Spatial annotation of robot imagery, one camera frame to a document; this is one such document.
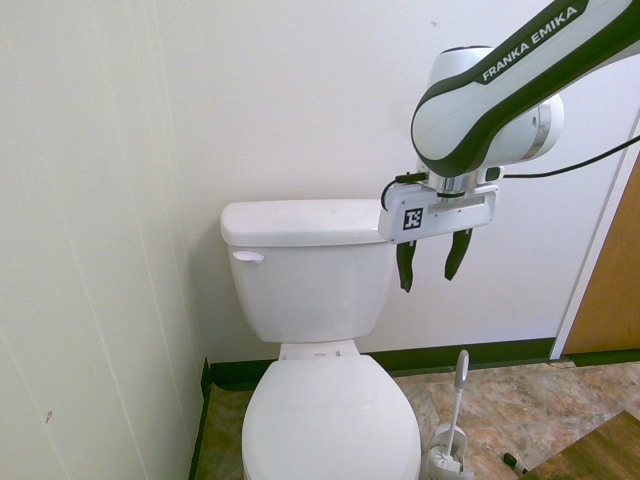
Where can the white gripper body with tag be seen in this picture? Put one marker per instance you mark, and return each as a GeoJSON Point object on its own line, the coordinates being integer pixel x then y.
{"type": "Point", "coordinates": [450, 212]}

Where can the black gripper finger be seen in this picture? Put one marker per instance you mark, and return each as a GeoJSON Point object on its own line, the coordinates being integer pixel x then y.
{"type": "Point", "coordinates": [405, 265]}
{"type": "Point", "coordinates": [457, 255]}

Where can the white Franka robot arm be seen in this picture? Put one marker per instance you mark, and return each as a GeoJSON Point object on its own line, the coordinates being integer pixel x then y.
{"type": "Point", "coordinates": [450, 125]}

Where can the white toilet tank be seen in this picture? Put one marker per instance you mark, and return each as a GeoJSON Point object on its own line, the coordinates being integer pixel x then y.
{"type": "Point", "coordinates": [310, 290]}

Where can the white toilet tank lid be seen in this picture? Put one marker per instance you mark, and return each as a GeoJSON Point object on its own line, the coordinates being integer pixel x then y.
{"type": "Point", "coordinates": [300, 220]}

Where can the white toilet brush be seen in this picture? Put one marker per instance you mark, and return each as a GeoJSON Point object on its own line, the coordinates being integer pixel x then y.
{"type": "Point", "coordinates": [458, 395]}

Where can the white toilet seat lid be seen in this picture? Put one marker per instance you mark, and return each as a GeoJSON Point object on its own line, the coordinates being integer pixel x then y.
{"type": "Point", "coordinates": [330, 420]}

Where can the white toilet brush holder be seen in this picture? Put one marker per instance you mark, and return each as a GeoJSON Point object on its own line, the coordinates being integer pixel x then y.
{"type": "Point", "coordinates": [440, 457]}

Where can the black baseboard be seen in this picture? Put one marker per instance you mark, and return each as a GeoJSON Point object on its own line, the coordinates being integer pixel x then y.
{"type": "Point", "coordinates": [410, 364]}
{"type": "Point", "coordinates": [202, 400]}

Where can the brown wooden door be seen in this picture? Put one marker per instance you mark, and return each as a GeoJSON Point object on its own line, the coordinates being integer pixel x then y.
{"type": "Point", "coordinates": [610, 280]}

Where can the small black white floor object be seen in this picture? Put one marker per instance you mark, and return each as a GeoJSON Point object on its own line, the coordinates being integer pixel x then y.
{"type": "Point", "coordinates": [515, 463]}

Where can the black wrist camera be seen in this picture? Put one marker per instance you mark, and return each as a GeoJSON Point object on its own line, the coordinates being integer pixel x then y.
{"type": "Point", "coordinates": [410, 178]}

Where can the white door frame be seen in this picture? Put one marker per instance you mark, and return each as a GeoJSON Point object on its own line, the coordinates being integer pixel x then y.
{"type": "Point", "coordinates": [573, 312]}

